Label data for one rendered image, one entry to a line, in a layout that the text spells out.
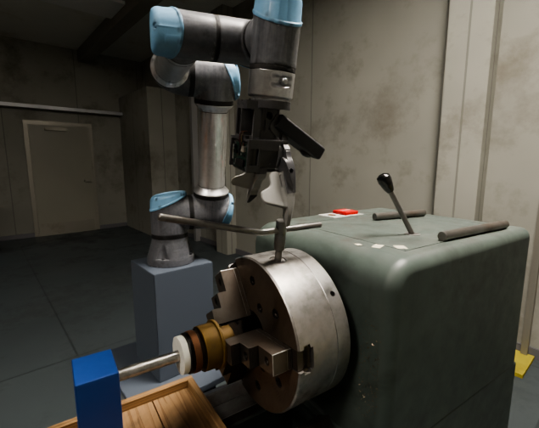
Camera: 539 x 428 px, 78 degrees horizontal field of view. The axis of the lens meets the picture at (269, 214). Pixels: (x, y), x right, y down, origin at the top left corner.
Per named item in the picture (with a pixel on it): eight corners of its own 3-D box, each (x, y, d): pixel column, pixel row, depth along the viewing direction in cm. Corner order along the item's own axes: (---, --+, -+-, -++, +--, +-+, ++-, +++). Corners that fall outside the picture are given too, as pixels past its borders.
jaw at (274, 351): (272, 321, 68) (310, 342, 58) (272, 344, 69) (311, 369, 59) (222, 336, 62) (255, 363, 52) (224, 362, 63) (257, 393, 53)
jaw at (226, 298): (255, 316, 74) (239, 265, 78) (265, 310, 70) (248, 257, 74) (208, 329, 68) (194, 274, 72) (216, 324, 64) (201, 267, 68)
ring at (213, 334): (219, 308, 70) (176, 319, 64) (240, 326, 62) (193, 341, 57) (220, 349, 71) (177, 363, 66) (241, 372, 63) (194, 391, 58)
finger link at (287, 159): (277, 199, 57) (266, 154, 59) (286, 199, 58) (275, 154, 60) (291, 189, 53) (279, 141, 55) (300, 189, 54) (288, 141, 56)
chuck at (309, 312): (246, 337, 91) (256, 230, 82) (323, 430, 67) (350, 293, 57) (216, 347, 86) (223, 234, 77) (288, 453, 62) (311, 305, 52)
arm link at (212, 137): (185, 221, 119) (184, 51, 97) (226, 218, 124) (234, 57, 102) (190, 236, 109) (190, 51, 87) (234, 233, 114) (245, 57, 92)
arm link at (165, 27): (144, 53, 94) (148, -20, 50) (184, 57, 98) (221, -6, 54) (147, 95, 97) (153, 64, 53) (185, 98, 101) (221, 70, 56)
